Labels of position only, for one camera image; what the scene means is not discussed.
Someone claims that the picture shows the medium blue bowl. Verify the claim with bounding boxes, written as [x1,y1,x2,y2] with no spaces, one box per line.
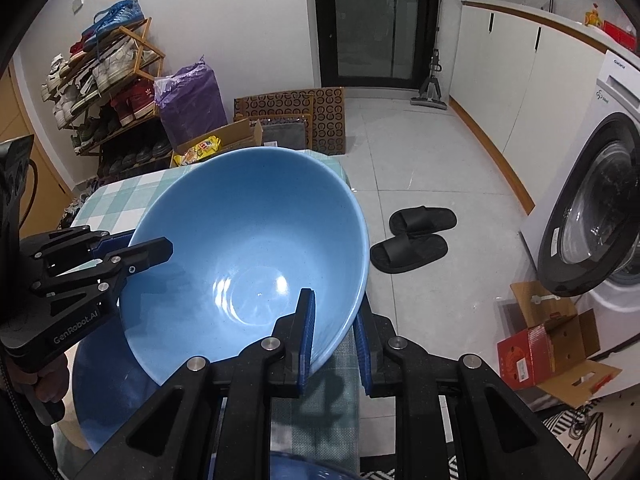
[72,316,160,452]

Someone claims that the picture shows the large blue bowl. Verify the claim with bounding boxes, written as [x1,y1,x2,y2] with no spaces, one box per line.
[120,148,369,383]

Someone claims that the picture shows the white kitchen cabinets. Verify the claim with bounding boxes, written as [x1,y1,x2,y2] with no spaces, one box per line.
[449,4,606,211]

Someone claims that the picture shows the left hand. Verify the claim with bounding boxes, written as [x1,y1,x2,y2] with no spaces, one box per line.
[4,354,70,403]

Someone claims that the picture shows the teal checked tablecloth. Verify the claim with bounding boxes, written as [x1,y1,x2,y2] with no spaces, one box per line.
[72,148,368,472]

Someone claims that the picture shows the wooden door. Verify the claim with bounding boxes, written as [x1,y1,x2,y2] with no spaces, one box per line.
[0,66,74,241]

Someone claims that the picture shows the black slipper near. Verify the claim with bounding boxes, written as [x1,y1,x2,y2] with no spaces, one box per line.
[370,233,448,274]

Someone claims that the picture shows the black slipper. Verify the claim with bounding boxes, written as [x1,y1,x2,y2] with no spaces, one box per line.
[388,205,458,235]
[370,233,448,274]

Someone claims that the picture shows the black slipper far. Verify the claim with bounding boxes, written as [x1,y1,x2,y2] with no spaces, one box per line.
[388,205,458,235]

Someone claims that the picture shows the wooden shoe rack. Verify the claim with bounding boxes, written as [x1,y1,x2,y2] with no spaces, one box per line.
[41,18,166,160]

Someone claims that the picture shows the purple plastic bag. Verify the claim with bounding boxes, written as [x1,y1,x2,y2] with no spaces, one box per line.
[154,56,228,150]

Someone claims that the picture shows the open cardboard snack box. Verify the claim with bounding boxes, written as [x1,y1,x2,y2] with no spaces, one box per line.
[170,118,264,167]

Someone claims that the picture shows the red cardboard box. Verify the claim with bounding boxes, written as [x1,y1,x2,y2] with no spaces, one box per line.
[497,281,622,408]

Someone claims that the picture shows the patterned cardboard box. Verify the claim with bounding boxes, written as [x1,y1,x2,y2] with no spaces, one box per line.
[233,87,346,155]

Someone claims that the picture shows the white washing machine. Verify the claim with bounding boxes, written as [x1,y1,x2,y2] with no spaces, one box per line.
[519,49,640,396]

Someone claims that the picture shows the vacuum mop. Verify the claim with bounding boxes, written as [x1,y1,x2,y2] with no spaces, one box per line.
[410,44,447,110]

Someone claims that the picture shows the black glass door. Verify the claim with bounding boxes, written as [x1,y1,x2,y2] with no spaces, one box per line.
[314,0,440,90]

